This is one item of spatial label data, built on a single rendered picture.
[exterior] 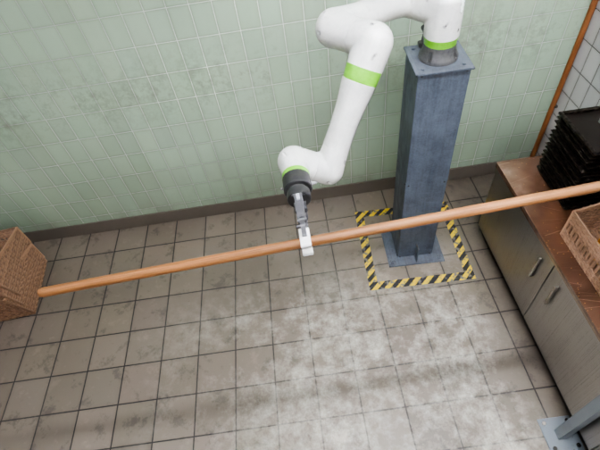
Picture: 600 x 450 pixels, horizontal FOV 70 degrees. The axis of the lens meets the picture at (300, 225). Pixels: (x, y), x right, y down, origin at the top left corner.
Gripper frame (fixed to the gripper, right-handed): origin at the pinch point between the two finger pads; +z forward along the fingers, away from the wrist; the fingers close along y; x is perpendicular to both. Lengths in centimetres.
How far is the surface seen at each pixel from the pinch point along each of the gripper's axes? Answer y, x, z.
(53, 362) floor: 106, 153, -32
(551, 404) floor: 118, -92, 26
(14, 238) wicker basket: 73, 172, -98
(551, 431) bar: 117, -86, 37
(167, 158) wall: 58, 76, -124
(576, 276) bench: 61, -100, -5
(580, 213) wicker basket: 49, -108, -25
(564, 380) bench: 100, -94, 22
